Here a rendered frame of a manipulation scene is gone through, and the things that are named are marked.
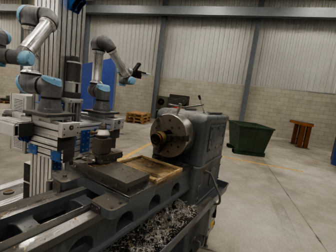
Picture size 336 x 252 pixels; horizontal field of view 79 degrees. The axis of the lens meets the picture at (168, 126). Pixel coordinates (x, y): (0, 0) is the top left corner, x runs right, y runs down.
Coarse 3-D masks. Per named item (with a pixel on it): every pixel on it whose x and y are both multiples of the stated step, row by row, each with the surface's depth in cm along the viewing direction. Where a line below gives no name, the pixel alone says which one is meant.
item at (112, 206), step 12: (72, 168) 107; (60, 180) 96; (72, 180) 99; (84, 180) 101; (96, 180) 97; (96, 192) 97; (108, 192) 92; (120, 192) 88; (132, 192) 90; (144, 192) 94; (96, 204) 82; (108, 204) 82; (120, 204) 83; (132, 204) 88; (108, 216) 79
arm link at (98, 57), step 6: (96, 36) 178; (90, 42) 182; (96, 42) 175; (96, 48) 178; (96, 54) 180; (102, 54) 183; (96, 60) 181; (102, 60) 185; (96, 66) 182; (96, 72) 183; (96, 78) 183; (90, 84) 184; (90, 90) 184
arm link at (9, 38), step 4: (0, 28) 105; (0, 32) 103; (4, 32) 106; (0, 36) 103; (4, 36) 105; (8, 36) 108; (0, 40) 104; (4, 40) 106; (8, 40) 108; (4, 44) 106
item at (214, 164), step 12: (156, 156) 173; (216, 156) 189; (204, 168) 163; (216, 168) 190; (192, 180) 154; (204, 180) 169; (216, 180) 200; (192, 192) 155; (204, 192) 175; (192, 204) 156; (192, 228) 173; (180, 240) 167; (192, 240) 177
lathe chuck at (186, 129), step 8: (168, 120) 145; (176, 120) 141; (184, 120) 143; (152, 128) 153; (168, 128) 145; (176, 128) 142; (184, 128) 138; (192, 136) 145; (152, 144) 154; (168, 144) 146; (176, 144) 142; (184, 144) 139; (160, 152) 150; (168, 152) 146; (176, 152) 143; (184, 152) 149
